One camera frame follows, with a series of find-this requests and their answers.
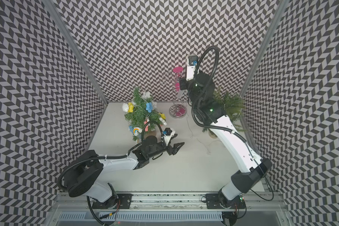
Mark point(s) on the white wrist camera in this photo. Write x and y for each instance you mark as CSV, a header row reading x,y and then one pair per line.
x,y
167,135
191,63

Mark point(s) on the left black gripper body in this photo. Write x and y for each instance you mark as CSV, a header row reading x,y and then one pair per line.
x,y
168,148

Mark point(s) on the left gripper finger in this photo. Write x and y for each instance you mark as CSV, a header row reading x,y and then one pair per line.
x,y
177,147
171,137

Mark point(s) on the thin wire fairy light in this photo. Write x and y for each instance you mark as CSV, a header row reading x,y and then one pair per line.
x,y
208,136

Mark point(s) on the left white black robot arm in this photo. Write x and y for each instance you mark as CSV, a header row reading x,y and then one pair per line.
x,y
80,178

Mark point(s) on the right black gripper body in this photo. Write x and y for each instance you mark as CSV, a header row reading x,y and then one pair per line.
x,y
186,84

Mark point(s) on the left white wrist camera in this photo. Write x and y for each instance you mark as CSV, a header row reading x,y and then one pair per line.
x,y
167,135

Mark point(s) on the left green christmas tree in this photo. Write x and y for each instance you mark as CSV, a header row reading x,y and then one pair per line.
x,y
141,113

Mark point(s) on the right green fern tree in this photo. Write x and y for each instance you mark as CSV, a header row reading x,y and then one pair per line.
x,y
233,104

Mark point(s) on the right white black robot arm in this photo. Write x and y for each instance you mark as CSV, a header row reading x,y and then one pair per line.
x,y
259,166

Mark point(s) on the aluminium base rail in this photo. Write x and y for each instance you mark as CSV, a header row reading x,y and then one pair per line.
x,y
171,209

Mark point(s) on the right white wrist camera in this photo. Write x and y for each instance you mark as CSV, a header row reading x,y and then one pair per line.
x,y
191,63

